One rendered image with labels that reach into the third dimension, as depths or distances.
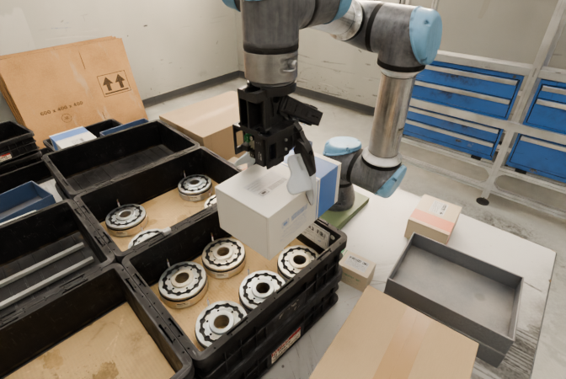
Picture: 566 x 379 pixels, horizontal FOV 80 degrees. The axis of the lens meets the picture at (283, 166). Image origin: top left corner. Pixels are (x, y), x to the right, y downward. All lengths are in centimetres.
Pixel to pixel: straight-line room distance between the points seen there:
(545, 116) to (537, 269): 135
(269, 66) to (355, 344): 51
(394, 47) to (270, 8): 47
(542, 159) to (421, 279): 168
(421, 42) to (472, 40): 247
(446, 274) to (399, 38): 61
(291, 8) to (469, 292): 80
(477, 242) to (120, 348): 102
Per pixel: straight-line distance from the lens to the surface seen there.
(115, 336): 81
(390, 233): 116
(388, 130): 95
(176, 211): 104
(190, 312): 79
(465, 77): 245
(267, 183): 56
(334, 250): 75
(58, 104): 354
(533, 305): 114
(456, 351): 76
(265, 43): 44
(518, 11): 322
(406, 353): 72
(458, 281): 102
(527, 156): 254
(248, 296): 75
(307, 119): 55
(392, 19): 86
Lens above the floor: 147
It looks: 32 degrees down
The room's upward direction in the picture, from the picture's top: straight up
